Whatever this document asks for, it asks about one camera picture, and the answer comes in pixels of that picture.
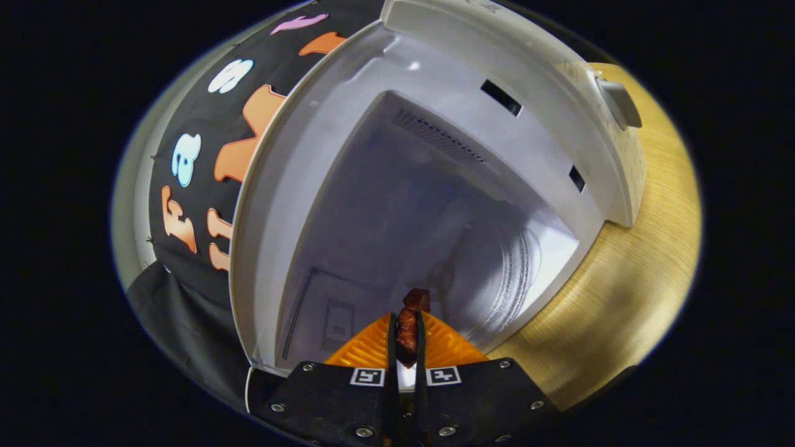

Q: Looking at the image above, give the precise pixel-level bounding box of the brown meat piece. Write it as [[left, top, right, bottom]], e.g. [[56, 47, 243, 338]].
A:
[[396, 287, 432, 369]]

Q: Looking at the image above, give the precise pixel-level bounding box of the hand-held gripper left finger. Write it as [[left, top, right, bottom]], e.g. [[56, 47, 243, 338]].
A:
[[261, 312, 400, 445]]

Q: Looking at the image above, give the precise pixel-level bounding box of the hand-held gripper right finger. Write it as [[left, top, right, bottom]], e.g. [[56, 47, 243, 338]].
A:
[[413, 310, 560, 445]]

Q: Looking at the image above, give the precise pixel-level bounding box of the white microwave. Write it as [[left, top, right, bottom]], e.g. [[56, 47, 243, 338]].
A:
[[228, 0, 648, 381]]

